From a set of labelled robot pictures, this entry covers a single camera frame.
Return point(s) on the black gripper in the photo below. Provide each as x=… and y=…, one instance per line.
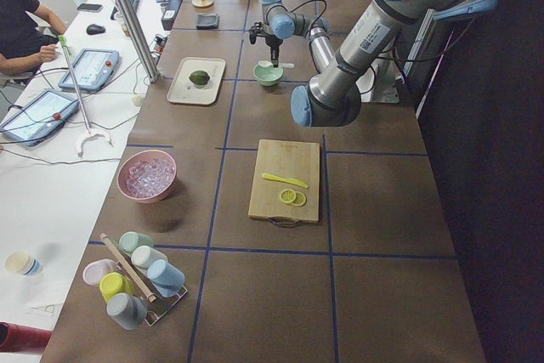
x=273, y=42

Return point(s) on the white plastic spoon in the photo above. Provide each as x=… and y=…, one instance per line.
x=266, y=63

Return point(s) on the light green bowl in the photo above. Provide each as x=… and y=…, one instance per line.
x=267, y=76

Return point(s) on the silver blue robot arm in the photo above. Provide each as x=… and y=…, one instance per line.
x=331, y=98

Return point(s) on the pink bowl with ice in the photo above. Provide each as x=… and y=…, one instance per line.
x=148, y=176

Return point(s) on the green lime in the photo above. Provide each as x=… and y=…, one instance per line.
x=199, y=78

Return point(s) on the folded grey cloth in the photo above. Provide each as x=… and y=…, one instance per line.
x=207, y=21

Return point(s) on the beige tray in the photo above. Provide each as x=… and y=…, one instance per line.
x=182, y=91

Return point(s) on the wooden cutting board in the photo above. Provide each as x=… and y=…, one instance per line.
x=288, y=159

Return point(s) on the black box with label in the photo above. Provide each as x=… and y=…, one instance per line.
x=170, y=9

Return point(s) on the white pillar with base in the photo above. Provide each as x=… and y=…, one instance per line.
x=377, y=85

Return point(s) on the yellow plastic knife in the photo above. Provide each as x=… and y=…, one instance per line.
x=291, y=181

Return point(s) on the lemon slice upper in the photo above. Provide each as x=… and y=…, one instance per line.
x=288, y=196

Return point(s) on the lemon slice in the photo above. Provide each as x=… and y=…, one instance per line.
x=300, y=199
x=288, y=196

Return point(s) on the lemon slice lower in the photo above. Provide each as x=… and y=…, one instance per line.
x=300, y=199

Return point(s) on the far teach pendant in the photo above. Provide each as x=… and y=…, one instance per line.
x=93, y=67

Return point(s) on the teach pendant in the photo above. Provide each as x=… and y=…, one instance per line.
x=93, y=67
x=40, y=118

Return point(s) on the black computer mouse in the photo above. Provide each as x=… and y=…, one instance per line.
x=95, y=29

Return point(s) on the smartphone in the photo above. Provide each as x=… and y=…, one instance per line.
x=90, y=7

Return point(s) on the reacher grabber stick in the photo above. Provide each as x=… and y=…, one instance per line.
x=90, y=131

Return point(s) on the green pastel cup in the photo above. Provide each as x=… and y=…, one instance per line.
x=131, y=240

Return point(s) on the white pastel cup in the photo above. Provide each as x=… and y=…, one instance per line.
x=144, y=256

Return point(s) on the near teach pendant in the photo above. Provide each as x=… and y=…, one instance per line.
x=40, y=118

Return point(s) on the blue pastel cup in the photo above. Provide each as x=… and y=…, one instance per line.
x=167, y=279

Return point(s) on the person in black shirt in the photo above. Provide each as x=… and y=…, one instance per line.
x=23, y=47

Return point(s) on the yellow pastel cup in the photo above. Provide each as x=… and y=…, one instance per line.
x=113, y=283

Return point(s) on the pink pastel cup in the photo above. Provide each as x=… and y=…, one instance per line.
x=94, y=272

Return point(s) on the grey pastel cup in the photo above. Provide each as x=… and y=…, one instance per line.
x=126, y=310

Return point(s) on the paper cup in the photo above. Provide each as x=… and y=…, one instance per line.
x=22, y=263

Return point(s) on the red object at corner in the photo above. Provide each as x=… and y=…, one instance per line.
x=23, y=339

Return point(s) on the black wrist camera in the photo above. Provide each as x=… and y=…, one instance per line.
x=256, y=31

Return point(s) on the aluminium frame post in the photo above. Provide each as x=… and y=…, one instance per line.
x=138, y=39

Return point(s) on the cup rack with handle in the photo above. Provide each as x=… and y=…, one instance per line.
x=157, y=305

